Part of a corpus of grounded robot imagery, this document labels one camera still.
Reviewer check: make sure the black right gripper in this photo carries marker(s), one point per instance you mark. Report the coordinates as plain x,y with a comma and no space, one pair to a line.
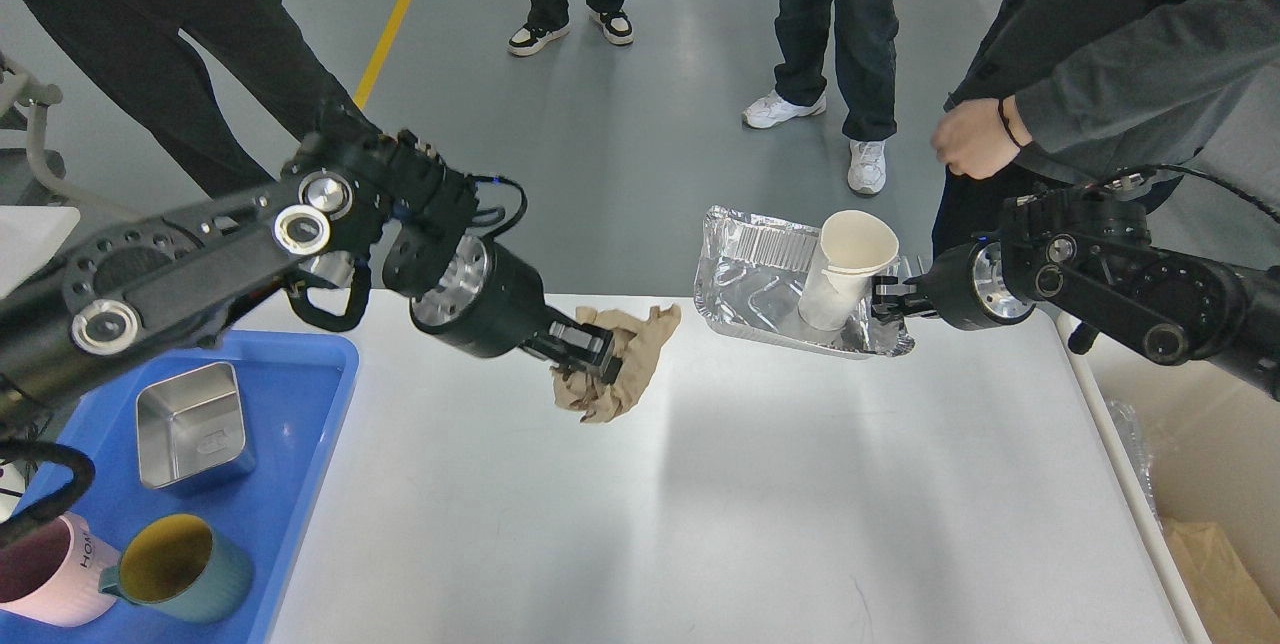
965,287

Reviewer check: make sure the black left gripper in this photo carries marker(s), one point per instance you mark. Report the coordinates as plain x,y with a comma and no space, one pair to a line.
490,302

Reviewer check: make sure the beige paper cup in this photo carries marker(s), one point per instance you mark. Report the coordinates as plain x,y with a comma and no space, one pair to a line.
853,246

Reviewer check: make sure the brown paper napkin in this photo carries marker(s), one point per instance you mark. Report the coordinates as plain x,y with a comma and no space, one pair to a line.
638,343

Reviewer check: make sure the aluminium foil container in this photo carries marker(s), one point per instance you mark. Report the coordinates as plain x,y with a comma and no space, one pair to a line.
750,276

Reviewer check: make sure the stainless steel rectangular tray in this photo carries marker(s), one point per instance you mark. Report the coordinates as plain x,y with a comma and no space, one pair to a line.
192,433

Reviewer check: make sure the teal mug yellow inside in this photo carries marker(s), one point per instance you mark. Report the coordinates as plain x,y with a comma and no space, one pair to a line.
182,567

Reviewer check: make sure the pink ribbed mug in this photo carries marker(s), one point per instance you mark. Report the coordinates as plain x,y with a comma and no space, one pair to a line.
53,576

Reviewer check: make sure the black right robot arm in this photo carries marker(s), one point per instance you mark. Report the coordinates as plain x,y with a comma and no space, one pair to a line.
1088,252

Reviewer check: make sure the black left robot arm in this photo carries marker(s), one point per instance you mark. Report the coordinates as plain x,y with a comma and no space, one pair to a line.
179,280

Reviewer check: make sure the person with white sneakers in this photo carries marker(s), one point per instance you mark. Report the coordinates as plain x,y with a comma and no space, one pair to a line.
863,33

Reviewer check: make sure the white plastic bin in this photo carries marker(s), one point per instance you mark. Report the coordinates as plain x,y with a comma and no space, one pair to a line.
1194,444

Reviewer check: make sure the person in grey sweater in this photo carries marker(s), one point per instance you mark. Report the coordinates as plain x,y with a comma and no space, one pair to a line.
1066,92

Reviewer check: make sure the brown paper bag in bin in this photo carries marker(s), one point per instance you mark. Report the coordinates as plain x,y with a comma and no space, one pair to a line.
1229,603

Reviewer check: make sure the white side table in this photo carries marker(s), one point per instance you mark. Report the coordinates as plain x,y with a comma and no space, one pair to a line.
30,236

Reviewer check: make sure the grey wheeled chair base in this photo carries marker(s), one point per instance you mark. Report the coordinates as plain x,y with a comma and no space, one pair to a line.
22,88

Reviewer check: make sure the person in beige top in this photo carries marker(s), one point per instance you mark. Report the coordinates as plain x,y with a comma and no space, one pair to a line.
147,56

